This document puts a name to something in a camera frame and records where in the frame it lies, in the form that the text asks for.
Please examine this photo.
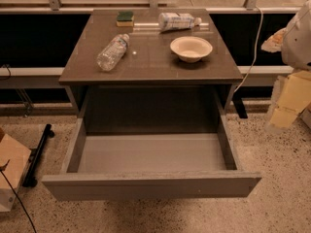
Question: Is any grey top drawer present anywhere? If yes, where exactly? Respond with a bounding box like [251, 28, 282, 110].
[41, 90, 262, 202]

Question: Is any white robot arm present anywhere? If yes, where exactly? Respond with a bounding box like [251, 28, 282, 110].
[261, 0, 311, 133]

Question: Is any white ceramic bowl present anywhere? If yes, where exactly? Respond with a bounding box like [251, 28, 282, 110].
[170, 36, 213, 63]

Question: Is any white blue labelled bottle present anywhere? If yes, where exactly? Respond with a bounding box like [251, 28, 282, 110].
[158, 13, 202, 32]

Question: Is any grey cabinet desk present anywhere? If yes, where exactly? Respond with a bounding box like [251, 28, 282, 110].
[59, 10, 242, 135]

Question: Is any green yellow sponge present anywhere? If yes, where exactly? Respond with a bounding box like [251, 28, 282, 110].
[117, 11, 134, 27]

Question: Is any clear plastic water bottle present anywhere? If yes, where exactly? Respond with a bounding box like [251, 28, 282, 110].
[96, 34, 129, 72]

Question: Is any cardboard box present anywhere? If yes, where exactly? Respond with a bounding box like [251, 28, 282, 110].
[0, 129, 31, 212]

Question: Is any white power cable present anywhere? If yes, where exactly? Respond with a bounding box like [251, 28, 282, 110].
[233, 5, 264, 93]

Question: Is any black cable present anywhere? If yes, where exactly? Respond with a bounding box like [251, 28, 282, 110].
[0, 170, 38, 233]

